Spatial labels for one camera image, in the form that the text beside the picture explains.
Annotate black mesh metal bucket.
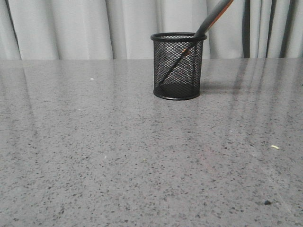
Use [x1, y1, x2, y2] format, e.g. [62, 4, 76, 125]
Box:
[151, 32, 207, 100]

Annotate orange and grey scissors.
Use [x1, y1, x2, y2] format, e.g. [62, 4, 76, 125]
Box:
[160, 0, 233, 85]

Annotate grey pleated curtain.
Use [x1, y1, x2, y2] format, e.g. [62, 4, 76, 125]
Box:
[0, 0, 303, 60]

